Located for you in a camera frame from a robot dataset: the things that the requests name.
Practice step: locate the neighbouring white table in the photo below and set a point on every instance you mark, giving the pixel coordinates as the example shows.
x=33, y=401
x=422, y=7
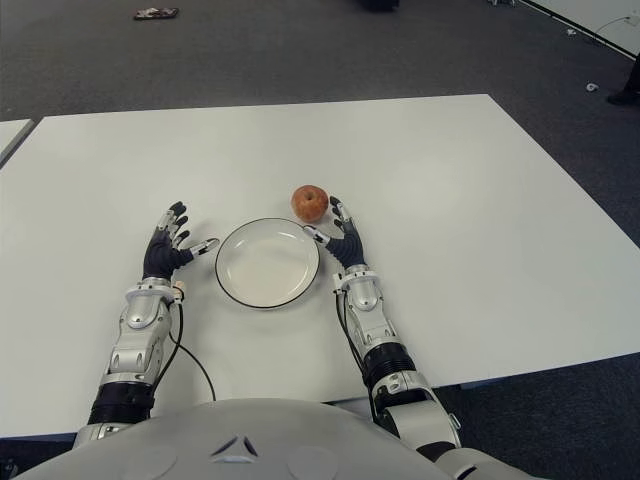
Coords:
x=12, y=135

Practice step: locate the black object on floor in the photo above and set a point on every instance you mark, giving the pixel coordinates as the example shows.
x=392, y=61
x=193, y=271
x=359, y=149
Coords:
x=370, y=3

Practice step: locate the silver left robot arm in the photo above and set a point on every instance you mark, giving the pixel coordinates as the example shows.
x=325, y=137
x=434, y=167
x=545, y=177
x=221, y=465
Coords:
x=140, y=325

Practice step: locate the red apple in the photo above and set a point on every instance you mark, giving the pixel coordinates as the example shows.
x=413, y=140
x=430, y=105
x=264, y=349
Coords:
x=310, y=202

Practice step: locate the black device below table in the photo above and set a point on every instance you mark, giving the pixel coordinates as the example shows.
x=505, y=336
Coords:
x=7, y=466

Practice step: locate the person's dark leg and shoe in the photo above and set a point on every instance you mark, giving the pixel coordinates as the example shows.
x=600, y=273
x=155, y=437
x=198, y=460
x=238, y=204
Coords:
x=629, y=90

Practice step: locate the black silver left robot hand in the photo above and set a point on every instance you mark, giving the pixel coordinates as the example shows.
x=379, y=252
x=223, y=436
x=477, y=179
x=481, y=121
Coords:
x=159, y=257

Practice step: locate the grey robot torso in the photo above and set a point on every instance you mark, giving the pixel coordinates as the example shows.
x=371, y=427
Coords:
x=250, y=430

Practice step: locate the dark patterned floor object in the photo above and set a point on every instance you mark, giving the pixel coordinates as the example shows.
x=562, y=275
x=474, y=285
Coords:
x=156, y=13

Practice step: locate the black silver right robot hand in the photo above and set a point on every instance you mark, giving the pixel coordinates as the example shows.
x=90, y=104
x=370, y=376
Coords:
x=350, y=247

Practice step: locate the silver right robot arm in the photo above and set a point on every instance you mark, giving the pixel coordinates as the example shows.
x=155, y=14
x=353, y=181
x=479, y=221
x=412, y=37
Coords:
x=367, y=300

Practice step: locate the small white floor object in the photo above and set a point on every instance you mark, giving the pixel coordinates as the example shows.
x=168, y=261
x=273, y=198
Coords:
x=592, y=87

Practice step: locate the white table with black edge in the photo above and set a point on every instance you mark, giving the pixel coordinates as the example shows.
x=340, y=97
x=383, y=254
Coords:
x=605, y=25

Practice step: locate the white plate with black rim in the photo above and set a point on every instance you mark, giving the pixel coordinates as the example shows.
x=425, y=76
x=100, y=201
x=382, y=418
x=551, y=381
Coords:
x=267, y=262

